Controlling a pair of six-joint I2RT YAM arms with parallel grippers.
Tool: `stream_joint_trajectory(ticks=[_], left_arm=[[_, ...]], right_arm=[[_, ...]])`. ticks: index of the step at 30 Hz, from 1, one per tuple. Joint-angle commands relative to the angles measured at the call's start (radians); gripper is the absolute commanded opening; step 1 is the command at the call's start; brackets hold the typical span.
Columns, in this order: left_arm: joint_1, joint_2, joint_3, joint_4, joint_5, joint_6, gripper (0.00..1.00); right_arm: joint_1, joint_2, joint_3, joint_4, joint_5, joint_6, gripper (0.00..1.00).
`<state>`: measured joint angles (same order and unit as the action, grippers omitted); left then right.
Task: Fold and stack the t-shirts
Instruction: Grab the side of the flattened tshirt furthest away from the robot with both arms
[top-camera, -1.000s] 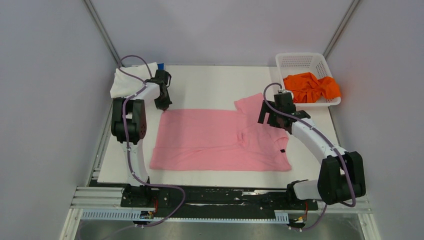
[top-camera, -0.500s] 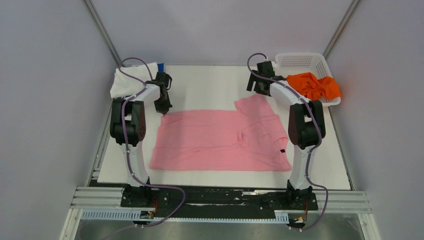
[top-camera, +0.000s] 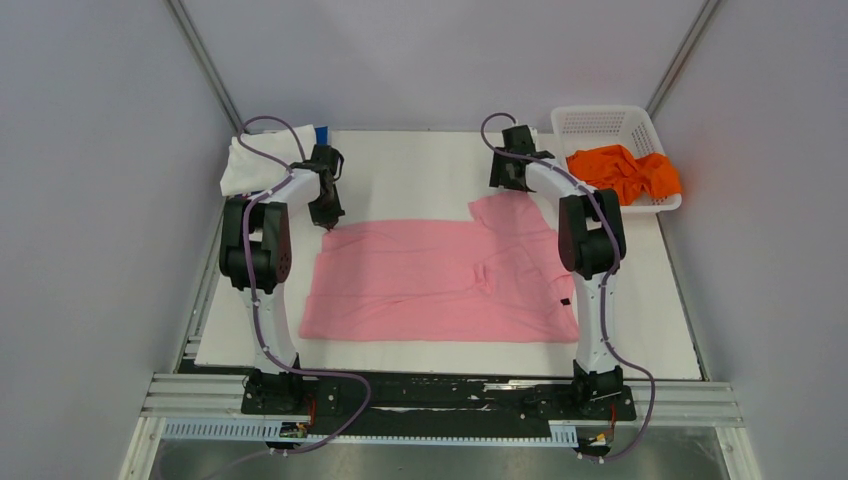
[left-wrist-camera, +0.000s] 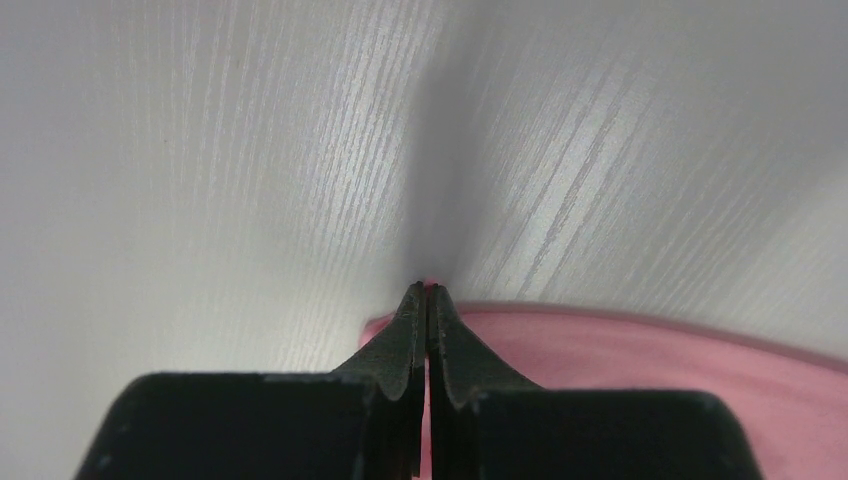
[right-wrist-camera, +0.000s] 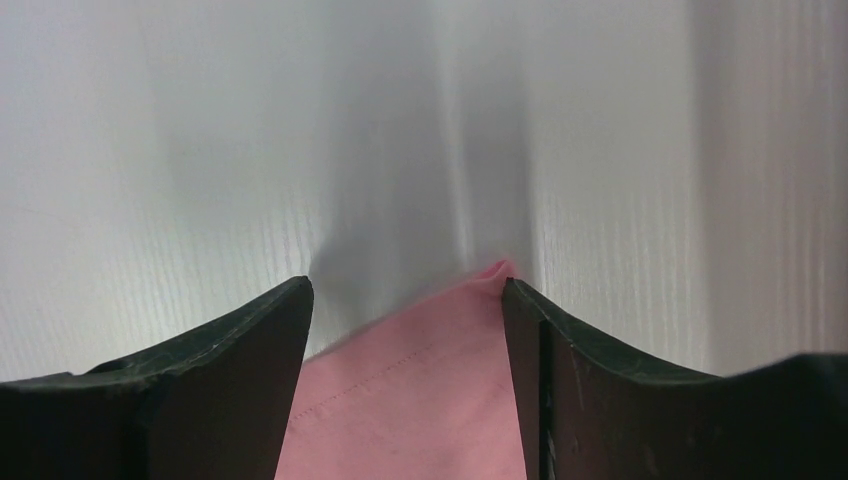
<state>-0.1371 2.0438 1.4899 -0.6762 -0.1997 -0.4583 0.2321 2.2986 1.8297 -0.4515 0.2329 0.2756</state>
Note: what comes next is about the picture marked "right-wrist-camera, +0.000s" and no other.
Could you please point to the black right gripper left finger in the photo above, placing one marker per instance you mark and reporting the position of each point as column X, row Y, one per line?
column 211, row 403

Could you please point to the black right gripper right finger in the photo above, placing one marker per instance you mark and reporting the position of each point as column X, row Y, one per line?
column 593, row 407

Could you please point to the pink t-shirt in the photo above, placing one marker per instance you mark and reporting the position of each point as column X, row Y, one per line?
column 423, row 394

